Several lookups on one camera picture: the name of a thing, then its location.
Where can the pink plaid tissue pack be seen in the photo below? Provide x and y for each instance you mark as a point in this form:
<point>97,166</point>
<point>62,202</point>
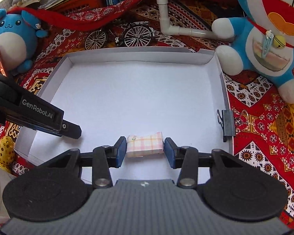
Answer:
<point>140,146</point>

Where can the blue round plush toy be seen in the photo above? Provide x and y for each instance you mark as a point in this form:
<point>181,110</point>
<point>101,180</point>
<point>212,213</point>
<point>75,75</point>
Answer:
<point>19,34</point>

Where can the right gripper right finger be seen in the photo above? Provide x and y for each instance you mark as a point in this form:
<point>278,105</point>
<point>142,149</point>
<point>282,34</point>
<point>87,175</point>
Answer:
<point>188,159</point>

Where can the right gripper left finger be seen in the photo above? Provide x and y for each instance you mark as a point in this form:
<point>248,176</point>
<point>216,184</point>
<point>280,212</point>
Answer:
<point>101,159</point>

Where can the gold sequin bow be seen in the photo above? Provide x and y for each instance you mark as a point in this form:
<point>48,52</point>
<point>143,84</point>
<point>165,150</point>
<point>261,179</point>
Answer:
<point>7,153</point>

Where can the white pvc pipe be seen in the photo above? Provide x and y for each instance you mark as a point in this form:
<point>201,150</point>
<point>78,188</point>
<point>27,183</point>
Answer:
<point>175,19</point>

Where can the Doraemon plush toy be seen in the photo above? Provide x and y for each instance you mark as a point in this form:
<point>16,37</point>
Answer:
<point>263,41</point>

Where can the black binder clip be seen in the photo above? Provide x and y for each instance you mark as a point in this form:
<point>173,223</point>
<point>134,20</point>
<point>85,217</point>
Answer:
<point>226,120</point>

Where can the white shallow box tray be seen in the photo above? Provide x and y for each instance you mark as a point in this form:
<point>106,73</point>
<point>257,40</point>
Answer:
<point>118,92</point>

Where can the miniature bicycle model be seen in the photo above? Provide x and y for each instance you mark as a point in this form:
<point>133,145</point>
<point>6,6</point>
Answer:
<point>134,34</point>

